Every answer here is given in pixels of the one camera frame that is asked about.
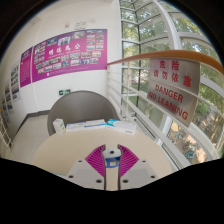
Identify white stair railing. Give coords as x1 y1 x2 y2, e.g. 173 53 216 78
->
0 113 13 148

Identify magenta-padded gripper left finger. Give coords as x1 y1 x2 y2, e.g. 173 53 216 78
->
64 143 107 191

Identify silver sign with red characters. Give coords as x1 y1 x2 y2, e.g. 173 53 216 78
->
148 58 202 96

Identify flat white and teal box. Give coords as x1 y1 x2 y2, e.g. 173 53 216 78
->
105 118 138 135

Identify white photo display board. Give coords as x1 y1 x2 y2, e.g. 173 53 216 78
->
3 83 14 113
9 63 22 103

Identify large magenta photo poster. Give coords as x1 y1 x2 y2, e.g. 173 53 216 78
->
31 28 108 84

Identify small upright white box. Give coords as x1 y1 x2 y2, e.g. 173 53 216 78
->
52 118 67 135

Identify white railing with orange handrail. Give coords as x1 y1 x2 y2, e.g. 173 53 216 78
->
105 49 224 171

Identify white charger with blue face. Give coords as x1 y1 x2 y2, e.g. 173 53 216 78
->
101 148 123 169

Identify white-framed glass window wall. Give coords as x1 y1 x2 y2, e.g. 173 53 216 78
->
119 0 224 161

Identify narrow magenta text poster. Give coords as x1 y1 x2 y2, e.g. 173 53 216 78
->
19 47 33 88

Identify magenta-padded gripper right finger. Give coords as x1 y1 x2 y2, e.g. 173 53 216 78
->
116 143 160 191

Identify green exit sign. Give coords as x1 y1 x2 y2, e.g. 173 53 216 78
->
58 88 72 96

